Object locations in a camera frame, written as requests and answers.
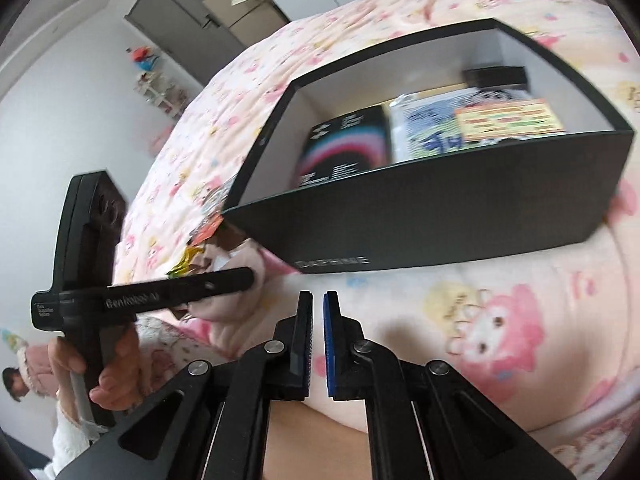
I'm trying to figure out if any cartoon diamond painting kit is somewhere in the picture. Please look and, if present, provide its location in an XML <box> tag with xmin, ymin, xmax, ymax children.
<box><xmin>388</xmin><ymin>86</ymin><xmax>536</xmax><ymax>164</ymax></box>

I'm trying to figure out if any person's left hand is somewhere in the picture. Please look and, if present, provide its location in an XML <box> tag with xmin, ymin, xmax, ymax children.
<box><xmin>46</xmin><ymin>324</ymin><xmax>144</xmax><ymax>412</ymax></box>

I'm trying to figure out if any black cardboard storage box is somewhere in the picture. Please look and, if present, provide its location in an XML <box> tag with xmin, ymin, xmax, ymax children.
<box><xmin>222</xmin><ymin>20</ymin><xmax>634</xmax><ymax>273</ymax></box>

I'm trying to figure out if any pink cartoon print blanket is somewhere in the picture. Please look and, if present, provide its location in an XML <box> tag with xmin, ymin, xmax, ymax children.
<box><xmin>114</xmin><ymin>0</ymin><xmax>639</xmax><ymax>479</ymax></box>

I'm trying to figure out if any black box with rainbow swirl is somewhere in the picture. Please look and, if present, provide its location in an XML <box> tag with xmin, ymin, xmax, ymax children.
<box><xmin>292</xmin><ymin>105</ymin><xmax>392</xmax><ymax>188</ymax></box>

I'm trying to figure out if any white shelf with toys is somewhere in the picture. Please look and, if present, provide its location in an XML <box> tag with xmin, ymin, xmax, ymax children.
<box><xmin>126</xmin><ymin>46</ymin><xmax>190</xmax><ymax>120</ymax></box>

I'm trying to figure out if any orange yellow card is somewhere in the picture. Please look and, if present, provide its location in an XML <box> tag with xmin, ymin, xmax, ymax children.
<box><xmin>456</xmin><ymin>99</ymin><xmax>565</xmax><ymax>142</ymax></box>

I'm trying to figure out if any grey door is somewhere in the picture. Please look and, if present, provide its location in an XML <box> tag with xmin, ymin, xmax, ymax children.
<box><xmin>126</xmin><ymin>0</ymin><xmax>245</xmax><ymax>86</ymax></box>

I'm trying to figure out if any small black box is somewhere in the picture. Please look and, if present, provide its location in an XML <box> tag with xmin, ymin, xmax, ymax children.
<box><xmin>462</xmin><ymin>65</ymin><xmax>529</xmax><ymax>90</ymax></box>

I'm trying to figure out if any small beige fridge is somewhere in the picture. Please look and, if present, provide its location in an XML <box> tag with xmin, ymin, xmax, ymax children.
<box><xmin>203</xmin><ymin>0</ymin><xmax>290</xmax><ymax>47</ymax></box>

